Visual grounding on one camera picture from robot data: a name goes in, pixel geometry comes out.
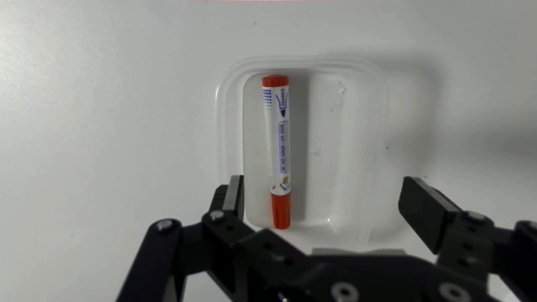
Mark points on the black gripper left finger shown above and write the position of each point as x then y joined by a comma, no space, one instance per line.
224,252

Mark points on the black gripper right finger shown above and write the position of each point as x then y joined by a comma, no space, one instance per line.
471,240

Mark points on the orange marker with white barrel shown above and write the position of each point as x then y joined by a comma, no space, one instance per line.
278,144

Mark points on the clear plastic lunchbox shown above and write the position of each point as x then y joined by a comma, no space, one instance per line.
341,156

